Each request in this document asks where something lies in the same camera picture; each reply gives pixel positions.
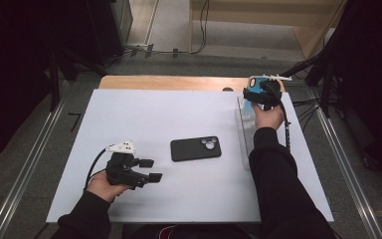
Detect aluminium floor rail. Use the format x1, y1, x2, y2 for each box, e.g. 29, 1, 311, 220
309, 96, 382, 239
0, 96, 68, 239

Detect wooden shelf unit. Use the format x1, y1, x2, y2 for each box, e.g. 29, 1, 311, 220
188, 0, 347, 60

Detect hanging black cable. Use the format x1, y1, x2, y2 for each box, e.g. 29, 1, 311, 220
190, 0, 211, 55

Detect clear plastic tray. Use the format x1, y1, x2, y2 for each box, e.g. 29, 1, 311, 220
234, 95, 282, 171

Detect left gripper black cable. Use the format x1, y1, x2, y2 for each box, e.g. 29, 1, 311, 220
84, 147, 108, 192

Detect white board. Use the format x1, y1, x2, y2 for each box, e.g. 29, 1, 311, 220
45, 88, 335, 224

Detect black metal stand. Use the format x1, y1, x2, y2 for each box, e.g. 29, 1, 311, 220
48, 46, 107, 113
277, 49, 333, 118

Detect black floor cables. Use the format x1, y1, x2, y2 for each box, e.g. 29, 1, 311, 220
291, 97, 323, 131

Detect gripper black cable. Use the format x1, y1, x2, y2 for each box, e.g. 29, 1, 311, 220
84, 147, 108, 192
268, 82, 292, 153

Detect person's right hand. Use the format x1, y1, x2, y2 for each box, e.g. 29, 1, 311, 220
251, 102, 286, 131

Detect blue gradient phone case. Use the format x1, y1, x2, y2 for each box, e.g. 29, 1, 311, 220
243, 75, 273, 114

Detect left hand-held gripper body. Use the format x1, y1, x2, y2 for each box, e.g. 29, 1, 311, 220
104, 140, 148, 191

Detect person's left hand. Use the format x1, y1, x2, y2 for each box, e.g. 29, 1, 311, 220
87, 170, 132, 203

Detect black phone case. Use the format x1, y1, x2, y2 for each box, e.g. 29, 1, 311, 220
170, 134, 223, 163

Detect person's torso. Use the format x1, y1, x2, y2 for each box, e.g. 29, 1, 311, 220
122, 223, 263, 239

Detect black curtain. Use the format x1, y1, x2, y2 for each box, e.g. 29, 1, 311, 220
324, 0, 382, 178
0, 0, 93, 167

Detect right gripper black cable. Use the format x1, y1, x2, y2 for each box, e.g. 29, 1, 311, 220
268, 82, 292, 153

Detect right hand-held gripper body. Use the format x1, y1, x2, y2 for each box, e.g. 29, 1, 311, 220
255, 74, 293, 112

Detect dark cabinet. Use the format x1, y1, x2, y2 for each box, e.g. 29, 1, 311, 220
86, 0, 134, 66

